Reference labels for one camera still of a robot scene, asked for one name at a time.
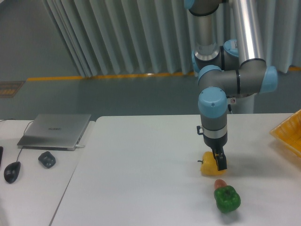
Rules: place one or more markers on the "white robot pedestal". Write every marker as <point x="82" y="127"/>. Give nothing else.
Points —
<point x="241" y="104"/>

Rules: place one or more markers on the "black power adapter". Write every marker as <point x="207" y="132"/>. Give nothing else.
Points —
<point x="47" y="159"/>

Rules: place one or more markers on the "white pleated curtain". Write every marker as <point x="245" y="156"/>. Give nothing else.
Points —
<point x="153" y="36"/>

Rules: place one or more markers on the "black device at left edge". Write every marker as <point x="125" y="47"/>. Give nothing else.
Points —
<point x="1" y="154"/>

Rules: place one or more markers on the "black computer mouse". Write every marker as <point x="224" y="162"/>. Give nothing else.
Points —
<point x="11" y="172"/>

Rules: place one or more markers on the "green bell pepper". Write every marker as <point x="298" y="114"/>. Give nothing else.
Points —
<point x="227" y="199"/>

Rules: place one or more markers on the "yellow bell pepper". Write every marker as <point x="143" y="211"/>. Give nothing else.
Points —
<point x="208" y="165"/>

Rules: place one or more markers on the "silver closed laptop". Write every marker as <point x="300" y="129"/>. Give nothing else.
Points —
<point x="55" y="132"/>

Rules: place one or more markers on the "yellow woven basket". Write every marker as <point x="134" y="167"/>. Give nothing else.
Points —
<point x="288" y="132"/>

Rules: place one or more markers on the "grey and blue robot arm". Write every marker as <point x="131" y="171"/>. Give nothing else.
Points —
<point x="235" y="69"/>

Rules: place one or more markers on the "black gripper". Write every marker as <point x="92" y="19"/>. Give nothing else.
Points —
<point x="216" y="140"/>

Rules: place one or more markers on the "small orange-pink toy vegetable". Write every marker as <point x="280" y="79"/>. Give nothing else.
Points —
<point x="219" y="183"/>

